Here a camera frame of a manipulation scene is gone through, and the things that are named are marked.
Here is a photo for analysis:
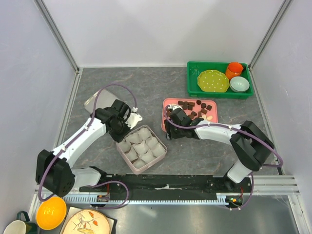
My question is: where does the silver tin lid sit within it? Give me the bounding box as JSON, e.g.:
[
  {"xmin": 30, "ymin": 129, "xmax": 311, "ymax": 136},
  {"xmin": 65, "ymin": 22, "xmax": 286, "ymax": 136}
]
[{"xmin": 84, "ymin": 90, "xmax": 120, "ymax": 114}]

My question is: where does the pink chocolate tray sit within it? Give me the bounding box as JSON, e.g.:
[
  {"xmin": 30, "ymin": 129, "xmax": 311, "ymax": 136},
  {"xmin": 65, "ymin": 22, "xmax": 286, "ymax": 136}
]
[{"xmin": 163, "ymin": 98, "xmax": 218, "ymax": 122}]

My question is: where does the pink square chocolate tin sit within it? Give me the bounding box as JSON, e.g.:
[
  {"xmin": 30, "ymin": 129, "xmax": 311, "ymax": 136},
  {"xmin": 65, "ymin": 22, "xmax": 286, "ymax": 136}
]
[{"xmin": 116, "ymin": 125, "xmax": 168, "ymax": 175}]

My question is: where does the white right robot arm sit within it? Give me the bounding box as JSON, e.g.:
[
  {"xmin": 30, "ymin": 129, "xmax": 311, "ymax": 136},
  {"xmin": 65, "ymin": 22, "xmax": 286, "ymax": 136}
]
[{"xmin": 164, "ymin": 105, "xmax": 274, "ymax": 192}]

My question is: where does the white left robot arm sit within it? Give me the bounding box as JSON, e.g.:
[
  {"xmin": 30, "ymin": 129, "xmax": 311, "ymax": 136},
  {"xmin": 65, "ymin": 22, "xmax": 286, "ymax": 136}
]
[{"xmin": 35, "ymin": 99, "xmax": 131, "ymax": 197}]

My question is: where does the yellow-green dotted plate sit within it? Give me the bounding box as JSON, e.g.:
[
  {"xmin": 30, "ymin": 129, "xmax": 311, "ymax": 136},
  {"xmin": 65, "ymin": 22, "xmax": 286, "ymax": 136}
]
[{"xmin": 197, "ymin": 70, "xmax": 230, "ymax": 93}]

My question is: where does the pale green bowl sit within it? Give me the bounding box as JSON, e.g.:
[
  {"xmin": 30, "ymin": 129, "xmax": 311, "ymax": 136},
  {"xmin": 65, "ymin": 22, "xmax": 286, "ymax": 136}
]
[{"xmin": 230, "ymin": 76, "xmax": 250, "ymax": 93}]

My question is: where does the orange cup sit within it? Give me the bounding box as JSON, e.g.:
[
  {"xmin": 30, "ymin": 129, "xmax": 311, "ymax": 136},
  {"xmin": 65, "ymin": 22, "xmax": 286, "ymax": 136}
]
[{"xmin": 225, "ymin": 62, "xmax": 243, "ymax": 80}]

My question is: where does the decorated bird plate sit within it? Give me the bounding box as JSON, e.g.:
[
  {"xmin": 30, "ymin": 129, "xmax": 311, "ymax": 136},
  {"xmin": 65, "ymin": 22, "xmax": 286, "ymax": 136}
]
[{"xmin": 62, "ymin": 209, "xmax": 111, "ymax": 234}]

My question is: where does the yellow bowl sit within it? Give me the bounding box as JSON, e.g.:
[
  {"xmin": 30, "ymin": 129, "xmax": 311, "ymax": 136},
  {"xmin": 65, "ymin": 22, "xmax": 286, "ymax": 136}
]
[{"xmin": 36, "ymin": 196, "xmax": 67, "ymax": 231}]

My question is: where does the dark green mug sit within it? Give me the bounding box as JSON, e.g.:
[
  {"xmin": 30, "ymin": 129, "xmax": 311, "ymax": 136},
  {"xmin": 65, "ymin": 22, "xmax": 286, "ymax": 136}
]
[{"xmin": 17, "ymin": 211, "xmax": 38, "ymax": 234}]

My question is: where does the white mug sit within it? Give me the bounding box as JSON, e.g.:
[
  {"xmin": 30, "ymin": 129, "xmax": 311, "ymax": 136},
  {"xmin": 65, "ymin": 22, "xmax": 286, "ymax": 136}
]
[{"xmin": 3, "ymin": 220, "xmax": 26, "ymax": 234}]

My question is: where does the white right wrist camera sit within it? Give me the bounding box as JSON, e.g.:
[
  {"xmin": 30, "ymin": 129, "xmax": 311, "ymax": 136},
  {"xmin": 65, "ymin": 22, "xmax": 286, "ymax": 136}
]
[{"xmin": 167, "ymin": 104, "xmax": 182, "ymax": 111}]

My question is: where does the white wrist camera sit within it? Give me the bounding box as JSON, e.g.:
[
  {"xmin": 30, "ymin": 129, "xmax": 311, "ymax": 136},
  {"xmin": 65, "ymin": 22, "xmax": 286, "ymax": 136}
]
[
  {"xmin": 167, "ymin": 104, "xmax": 182, "ymax": 111},
  {"xmin": 126, "ymin": 112, "xmax": 143, "ymax": 130}
]

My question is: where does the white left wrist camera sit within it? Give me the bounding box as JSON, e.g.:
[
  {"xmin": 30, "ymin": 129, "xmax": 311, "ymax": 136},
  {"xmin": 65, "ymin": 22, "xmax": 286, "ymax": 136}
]
[{"xmin": 126, "ymin": 112, "xmax": 143, "ymax": 130}]

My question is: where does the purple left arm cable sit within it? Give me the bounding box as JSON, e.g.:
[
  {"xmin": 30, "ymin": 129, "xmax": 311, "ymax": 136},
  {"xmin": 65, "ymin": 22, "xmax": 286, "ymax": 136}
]
[{"xmin": 39, "ymin": 82, "xmax": 139, "ymax": 210}]

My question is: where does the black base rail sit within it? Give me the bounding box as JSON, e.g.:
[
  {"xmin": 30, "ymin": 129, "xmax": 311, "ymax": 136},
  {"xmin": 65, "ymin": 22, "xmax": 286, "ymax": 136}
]
[{"xmin": 79, "ymin": 173, "xmax": 252, "ymax": 203}]

